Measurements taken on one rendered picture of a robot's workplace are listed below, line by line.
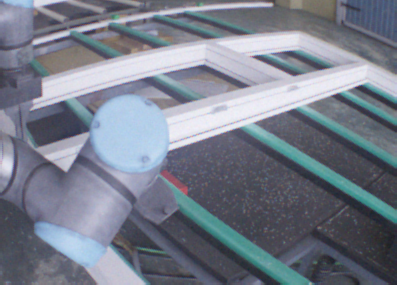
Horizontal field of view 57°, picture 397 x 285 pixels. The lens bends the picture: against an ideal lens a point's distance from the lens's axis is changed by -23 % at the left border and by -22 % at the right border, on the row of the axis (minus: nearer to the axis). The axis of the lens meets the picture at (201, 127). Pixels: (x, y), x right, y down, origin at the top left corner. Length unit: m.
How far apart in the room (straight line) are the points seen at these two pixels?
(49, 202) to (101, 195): 0.07
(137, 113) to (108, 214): 0.12
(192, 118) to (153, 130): 0.61
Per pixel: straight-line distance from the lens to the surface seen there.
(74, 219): 0.47
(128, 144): 0.47
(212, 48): 1.60
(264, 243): 1.22
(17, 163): 0.54
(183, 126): 1.08
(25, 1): 0.84
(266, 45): 1.85
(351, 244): 1.28
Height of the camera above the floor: 1.39
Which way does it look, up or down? 27 degrees down
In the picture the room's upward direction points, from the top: 4 degrees clockwise
